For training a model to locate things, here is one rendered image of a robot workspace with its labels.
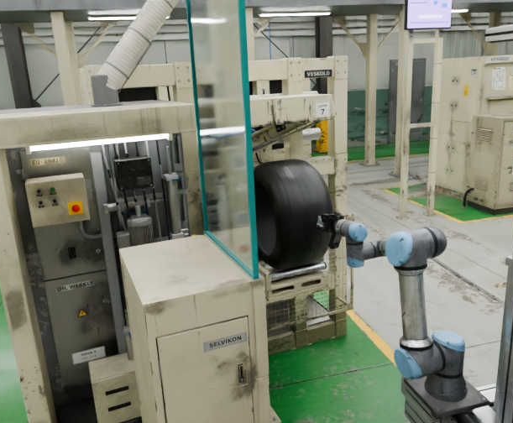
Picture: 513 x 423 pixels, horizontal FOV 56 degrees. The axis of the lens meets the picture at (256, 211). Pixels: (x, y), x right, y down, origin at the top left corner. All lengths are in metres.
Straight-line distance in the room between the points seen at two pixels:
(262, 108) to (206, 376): 1.50
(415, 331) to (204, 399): 0.77
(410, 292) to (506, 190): 5.26
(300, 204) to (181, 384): 1.07
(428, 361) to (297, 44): 10.69
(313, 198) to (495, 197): 4.74
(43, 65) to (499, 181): 9.03
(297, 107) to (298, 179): 0.51
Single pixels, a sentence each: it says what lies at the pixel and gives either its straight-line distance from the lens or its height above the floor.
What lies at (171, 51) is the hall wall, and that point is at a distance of 11.46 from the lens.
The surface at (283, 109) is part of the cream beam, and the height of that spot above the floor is 1.72.
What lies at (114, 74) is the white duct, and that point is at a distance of 2.46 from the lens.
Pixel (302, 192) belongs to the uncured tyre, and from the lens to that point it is 2.34.
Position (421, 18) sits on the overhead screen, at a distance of 6.31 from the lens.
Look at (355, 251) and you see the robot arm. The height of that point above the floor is 1.17.
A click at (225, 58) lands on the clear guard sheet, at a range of 1.59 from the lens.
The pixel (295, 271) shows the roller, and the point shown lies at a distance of 2.54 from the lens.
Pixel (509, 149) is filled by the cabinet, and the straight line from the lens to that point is 6.85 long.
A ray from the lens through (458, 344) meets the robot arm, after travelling 1.93.
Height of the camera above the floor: 1.91
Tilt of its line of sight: 16 degrees down
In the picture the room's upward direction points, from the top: 3 degrees counter-clockwise
